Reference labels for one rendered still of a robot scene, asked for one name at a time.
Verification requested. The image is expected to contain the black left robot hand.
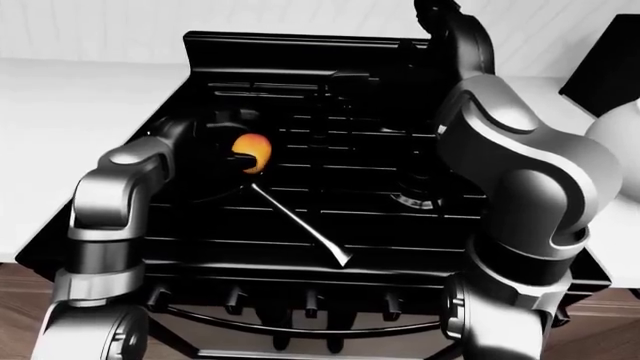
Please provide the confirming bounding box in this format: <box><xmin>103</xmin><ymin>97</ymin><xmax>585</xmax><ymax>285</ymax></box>
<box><xmin>192</xmin><ymin>107</ymin><xmax>262</xmax><ymax>174</ymax></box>

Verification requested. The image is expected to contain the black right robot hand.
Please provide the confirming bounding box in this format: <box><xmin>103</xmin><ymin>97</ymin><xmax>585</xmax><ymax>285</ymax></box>
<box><xmin>413</xmin><ymin>0</ymin><xmax>467</xmax><ymax>43</ymax></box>

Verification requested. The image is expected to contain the orange yellow mango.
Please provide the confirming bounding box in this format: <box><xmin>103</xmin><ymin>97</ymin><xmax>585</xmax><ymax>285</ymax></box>
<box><xmin>232</xmin><ymin>132</ymin><xmax>274</xmax><ymax>176</ymax></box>

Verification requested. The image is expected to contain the white bowl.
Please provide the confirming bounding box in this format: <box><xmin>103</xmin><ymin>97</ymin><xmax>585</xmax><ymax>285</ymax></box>
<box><xmin>583</xmin><ymin>97</ymin><xmax>640</xmax><ymax>197</ymax></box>

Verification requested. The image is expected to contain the black gas stove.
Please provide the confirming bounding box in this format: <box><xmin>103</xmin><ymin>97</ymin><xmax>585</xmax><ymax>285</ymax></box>
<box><xmin>14</xmin><ymin>29</ymin><xmax>614</xmax><ymax>360</ymax></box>

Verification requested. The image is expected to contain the black stove knob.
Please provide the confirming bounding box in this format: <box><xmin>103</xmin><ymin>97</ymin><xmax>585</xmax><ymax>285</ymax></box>
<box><xmin>381</xmin><ymin>290</ymin><xmax>404</xmax><ymax>322</ymax></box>
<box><xmin>223</xmin><ymin>285</ymin><xmax>247</xmax><ymax>315</ymax></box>
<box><xmin>303</xmin><ymin>288</ymin><xmax>325</xmax><ymax>319</ymax></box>
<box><xmin>148</xmin><ymin>283</ymin><xmax>174</xmax><ymax>311</ymax></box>

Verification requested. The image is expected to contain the black box appliance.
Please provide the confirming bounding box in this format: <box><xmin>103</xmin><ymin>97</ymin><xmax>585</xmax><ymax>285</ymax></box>
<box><xmin>558</xmin><ymin>13</ymin><xmax>640</xmax><ymax>118</ymax></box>

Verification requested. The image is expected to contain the round stove burner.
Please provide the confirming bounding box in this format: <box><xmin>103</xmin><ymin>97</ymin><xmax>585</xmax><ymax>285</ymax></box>
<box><xmin>388</xmin><ymin>174</ymin><xmax>447</xmax><ymax>211</ymax></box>

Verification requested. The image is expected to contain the black pan with silver handle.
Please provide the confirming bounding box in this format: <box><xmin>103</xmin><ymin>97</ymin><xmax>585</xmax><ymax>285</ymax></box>
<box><xmin>183</xmin><ymin>111</ymin><xmax>355</xmax><ymax>269</ymax></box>

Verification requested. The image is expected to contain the curved oven door handle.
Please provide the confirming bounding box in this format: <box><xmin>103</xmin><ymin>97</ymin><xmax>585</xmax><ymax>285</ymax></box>
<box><xmin>163</xmin><ymin>303</ymin><xmax>447</xmax><ymax>326</ymax></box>

